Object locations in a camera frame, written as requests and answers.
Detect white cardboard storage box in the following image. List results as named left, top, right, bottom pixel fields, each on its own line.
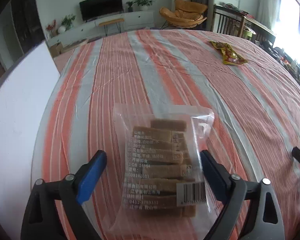
left=0, top=42, right=60, bottom=239

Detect orange lounge chair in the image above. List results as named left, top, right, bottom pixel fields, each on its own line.
left=159, top=0, right=208, bottom=29

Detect cardboard box on floor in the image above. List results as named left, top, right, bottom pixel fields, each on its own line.
left=49, top=42, right=63, bottom=58

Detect clear bag brown bars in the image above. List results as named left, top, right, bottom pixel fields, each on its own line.
left=108, top=103, right=215, bottom=239

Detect white tv cabinet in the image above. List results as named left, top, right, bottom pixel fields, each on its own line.
left=47, top=10, right=154, bottom=47

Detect striped orange grey tablecloth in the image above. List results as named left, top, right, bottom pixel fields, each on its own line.
left=31, top=29, right=300, bottom=239

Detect black display cabinet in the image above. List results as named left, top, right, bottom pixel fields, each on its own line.
left=11, top=0, right=45, bottom=54

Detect plant in white vase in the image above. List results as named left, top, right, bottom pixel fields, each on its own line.
left=57, top=14, right=76, bottom=34

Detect potted green plant right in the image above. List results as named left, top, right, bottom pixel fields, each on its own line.
left=134, top=0, right=156, bottom=11

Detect yellow red snack packet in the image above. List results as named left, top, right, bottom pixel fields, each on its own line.
left=209, top=41, right=248, bottom=66

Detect red flowers vase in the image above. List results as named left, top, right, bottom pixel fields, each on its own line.
left=45, top=19, right=56, bottom=37

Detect black television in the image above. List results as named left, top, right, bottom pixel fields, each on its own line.
left=79, top=0, right=123, bottom=21

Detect small potted plant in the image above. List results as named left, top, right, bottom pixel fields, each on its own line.
left=126, top=1, right=134, bottom=12

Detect wooden stool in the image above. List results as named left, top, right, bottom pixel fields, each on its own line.
left=98, top=18, right=125, bottom=36

